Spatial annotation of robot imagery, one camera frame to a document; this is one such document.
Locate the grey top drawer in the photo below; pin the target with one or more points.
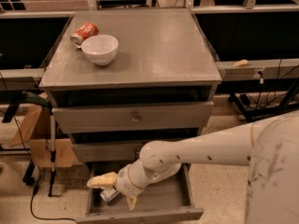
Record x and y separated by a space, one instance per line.
113 118

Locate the small yellow foam piece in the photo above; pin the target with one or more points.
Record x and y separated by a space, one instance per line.
241 63

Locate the blue plastic bottle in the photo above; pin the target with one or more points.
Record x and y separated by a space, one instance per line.
109 194

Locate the brown cardboard box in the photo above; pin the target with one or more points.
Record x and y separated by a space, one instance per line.
34 132

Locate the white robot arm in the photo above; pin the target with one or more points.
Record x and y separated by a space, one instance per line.
269 147

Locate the grey middle drawer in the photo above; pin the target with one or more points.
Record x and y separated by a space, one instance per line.
124 151

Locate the white ceramic bowl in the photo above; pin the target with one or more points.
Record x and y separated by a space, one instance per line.
100 49

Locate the grey metal rail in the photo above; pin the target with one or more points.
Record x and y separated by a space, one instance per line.
267 69

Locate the black wheeled stand leg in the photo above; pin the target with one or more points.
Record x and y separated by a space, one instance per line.
256 100

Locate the grey open bottom drawer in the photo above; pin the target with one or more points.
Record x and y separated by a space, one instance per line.
168 201

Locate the red soda can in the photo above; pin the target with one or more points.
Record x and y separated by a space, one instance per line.
87 30

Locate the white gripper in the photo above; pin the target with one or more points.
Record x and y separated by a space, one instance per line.
122 182

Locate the grey drawer cabinet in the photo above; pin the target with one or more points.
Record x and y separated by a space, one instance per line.
162 59

